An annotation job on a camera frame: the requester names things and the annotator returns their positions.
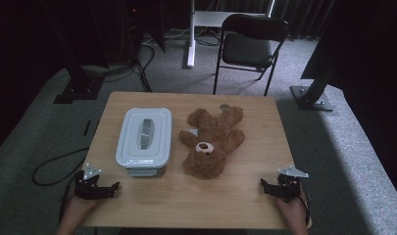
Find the brown teddy bear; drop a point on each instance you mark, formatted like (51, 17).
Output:
(215, 143)

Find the person's right hand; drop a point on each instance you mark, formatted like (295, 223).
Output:
(292, 210)

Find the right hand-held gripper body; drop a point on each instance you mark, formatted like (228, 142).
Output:
(288, 187)

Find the person's left hand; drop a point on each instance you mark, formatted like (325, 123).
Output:
(83, 205)

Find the black tape strip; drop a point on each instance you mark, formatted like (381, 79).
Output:
(87, 128)

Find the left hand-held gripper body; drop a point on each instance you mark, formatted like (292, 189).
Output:
(88, 189)

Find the clear plastic storage box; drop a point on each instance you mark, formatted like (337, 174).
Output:
(143, 172)

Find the black metal stand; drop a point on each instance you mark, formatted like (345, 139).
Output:
(80, 88)
(312, 98)

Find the dark curtain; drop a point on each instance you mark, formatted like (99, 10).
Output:
(304, 16)

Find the white desk frame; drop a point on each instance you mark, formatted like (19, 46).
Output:
(192, 32)

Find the black folding chair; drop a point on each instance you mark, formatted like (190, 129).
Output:
(248, 49)

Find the grey round table grommet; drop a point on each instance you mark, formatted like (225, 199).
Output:
(224, 106)

